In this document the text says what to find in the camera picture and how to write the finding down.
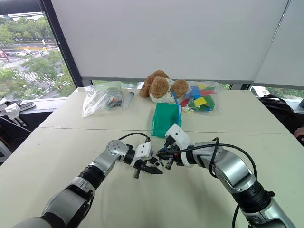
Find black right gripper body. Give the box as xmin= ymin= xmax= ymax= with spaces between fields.
xmin=163 ymin=136 xmax=189 ymax=167

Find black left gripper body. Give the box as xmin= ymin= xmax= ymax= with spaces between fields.
xmin=132 ymin=158 xmax=155 ymax=172

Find blue cable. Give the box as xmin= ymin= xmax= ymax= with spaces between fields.
xmin=158 ymin=92 xmax=181 ymax=167

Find green plastic bin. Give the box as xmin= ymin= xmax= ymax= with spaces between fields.
xmin=151 ymin=102 xmax=184 ymax=138

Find bag of colourful flat pieces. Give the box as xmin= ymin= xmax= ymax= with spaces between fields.
xmin=178 ymin=80 xmax=224 ymax=117

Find grey tube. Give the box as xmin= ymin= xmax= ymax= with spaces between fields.
xmin=122 ymin=91 xmax=136 ymax=111

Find brown plush teddy bear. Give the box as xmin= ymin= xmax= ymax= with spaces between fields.
xmin=138 ymin=70 xmax=190 ymax=104

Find clear bag with small parts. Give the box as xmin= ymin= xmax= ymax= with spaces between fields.
xmin=81 ymin=83 xmax=124 ymax=119

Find pale green tape roll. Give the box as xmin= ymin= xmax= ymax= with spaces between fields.
xmin=98 ymin=81 xmax=124 ymax=90

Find black backpack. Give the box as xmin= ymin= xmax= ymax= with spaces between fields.
xmin=258 ymin=94 xmax=300 ymax=134

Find white window blind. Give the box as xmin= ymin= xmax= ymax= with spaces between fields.
xmin=50 ymin=0 xmax=290 ymax=84
xmin=252 ymin=0 xmax=304 ymax=89

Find dark chair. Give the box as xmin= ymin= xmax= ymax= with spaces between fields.
xmin=0 ymin=115 xmax=33 ymax=164

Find black and white slippers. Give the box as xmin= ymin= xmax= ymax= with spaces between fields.
xmin=4 ymin=99 xmax=37 ymax=112

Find white plastic object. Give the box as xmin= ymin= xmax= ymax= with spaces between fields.
xmin=0 ymin=96 xmax=27 ymax=127

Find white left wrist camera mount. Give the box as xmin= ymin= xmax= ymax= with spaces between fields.
xmin=134 ymin=142 xmax=154 ymax=167

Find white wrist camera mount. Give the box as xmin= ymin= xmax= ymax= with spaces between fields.
xmin=134 ymin=142 xmax=154 ymax=167
xmin=164 ymin=123 xmax=192 ymax=152

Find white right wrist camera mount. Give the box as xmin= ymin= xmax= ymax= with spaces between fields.
xmin=164 ymin=123 xmax=192 ymax=152

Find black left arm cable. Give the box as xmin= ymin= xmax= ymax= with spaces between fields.
xmin=117 ymin=133 xmax=152 ymax=144

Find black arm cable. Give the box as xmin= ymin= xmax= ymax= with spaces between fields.
xmin=117 ymin=133 xmax=152 ymax=144
xmin=186 ymin=137 xmax=258 ymax=179

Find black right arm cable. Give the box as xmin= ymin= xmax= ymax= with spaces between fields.
xmin=186 ymin=137 xmax=258 ymax=179

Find black window frame post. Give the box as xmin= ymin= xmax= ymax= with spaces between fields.
xmin=38 ymin=0 xmax=84 ymax=88

